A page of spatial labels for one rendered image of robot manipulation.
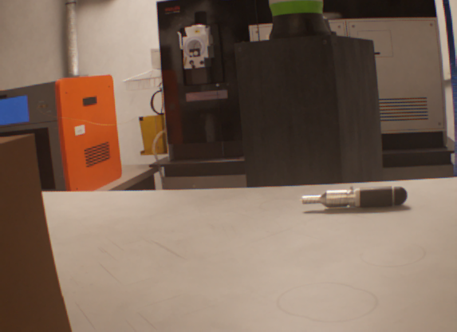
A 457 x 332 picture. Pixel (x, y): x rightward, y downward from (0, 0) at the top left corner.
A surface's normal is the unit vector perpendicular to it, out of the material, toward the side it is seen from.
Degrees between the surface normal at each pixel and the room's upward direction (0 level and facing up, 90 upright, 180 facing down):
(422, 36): 90
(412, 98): 90
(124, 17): 90
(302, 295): 0
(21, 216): 90
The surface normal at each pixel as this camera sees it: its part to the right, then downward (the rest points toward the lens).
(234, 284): -0.09, -0.98
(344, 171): 0.84, 0.01
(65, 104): 0.97, -0.04
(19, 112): -0.25, 0.17
